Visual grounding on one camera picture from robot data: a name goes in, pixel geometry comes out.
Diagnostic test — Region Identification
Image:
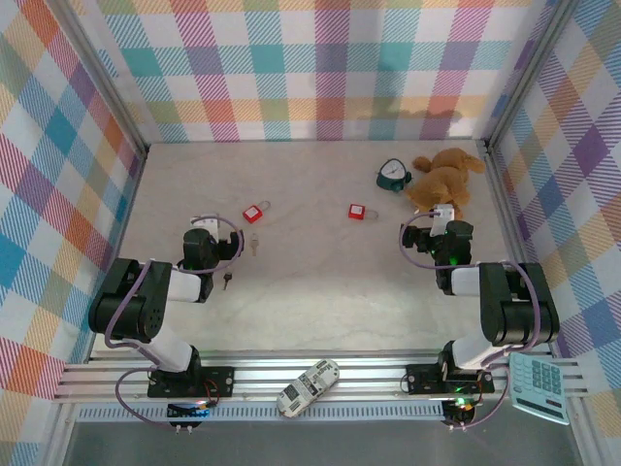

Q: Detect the red padlock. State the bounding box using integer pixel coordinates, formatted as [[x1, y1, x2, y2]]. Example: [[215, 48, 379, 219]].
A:
[[346, 203, 380, 223], [242, 199, 274, 225]]

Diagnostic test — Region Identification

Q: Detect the brown plush toy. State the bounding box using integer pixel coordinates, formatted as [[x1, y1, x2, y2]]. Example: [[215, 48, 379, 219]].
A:
[[405, 149, 486, 222]]

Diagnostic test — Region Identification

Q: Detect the teal alarm clock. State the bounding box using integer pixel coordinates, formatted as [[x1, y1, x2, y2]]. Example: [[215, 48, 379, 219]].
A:
[[376, 158, 414, 193]]

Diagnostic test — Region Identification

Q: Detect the white oval printed device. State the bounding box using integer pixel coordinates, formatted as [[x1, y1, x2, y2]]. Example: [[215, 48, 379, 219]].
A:
[[276, 358, 341, 418]]

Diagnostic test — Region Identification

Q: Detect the light blue calculator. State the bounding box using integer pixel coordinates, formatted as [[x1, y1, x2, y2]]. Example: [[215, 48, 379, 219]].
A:
[[507, 351, 571, 427]]

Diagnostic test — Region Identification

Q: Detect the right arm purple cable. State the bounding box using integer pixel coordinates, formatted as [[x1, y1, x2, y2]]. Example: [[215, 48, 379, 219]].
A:
[[398, 209, 542, 431]]

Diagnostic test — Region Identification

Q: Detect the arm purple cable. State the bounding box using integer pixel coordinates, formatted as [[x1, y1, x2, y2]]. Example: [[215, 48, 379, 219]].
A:
[[398, 209, 542, 431], [103, 212, 245, 429]]

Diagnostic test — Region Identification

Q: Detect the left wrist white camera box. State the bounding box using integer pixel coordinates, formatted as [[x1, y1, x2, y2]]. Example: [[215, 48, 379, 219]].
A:
[[190, 215, 220, 243]]

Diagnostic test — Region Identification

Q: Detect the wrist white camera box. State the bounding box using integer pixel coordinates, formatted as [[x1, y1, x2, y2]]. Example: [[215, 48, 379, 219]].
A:
[[190, 215, 220, 243], [431, 204, 457, 238]]

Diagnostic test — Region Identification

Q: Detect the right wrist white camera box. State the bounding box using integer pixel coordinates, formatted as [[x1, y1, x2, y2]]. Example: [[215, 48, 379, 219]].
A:
[[431, 204, 457, 238]]

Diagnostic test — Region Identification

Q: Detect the aluminium side rail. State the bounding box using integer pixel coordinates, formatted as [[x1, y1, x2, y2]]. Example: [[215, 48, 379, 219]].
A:
[[85, 153, 149, 363], [482, 143, 528, 266]]

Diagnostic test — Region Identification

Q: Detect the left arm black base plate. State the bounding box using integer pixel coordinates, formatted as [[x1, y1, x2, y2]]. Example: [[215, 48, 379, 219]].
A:
[[147, 366, 236, 399]]

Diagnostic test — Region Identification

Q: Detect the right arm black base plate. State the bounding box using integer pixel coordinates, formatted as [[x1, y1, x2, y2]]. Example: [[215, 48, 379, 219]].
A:
[[405, 362, 496, 395]]

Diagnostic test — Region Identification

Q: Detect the aluminium rail frame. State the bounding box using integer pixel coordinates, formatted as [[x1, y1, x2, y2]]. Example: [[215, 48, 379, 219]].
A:
[[51, 349, 586, 405]]

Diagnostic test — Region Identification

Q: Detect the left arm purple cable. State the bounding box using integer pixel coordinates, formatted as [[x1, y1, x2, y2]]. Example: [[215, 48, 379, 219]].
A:
[[103, 212, 245, 429]]

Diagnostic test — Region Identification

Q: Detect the slotted grey cable duct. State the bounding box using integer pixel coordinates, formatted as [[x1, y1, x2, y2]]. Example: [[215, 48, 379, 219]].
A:
[[77, 405, 447, 422]]

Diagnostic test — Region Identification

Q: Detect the aluminium corner post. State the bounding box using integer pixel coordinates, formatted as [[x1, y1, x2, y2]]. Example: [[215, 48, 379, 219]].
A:
[[482, 0, 583, 156], [46, 0, 149, 164]]

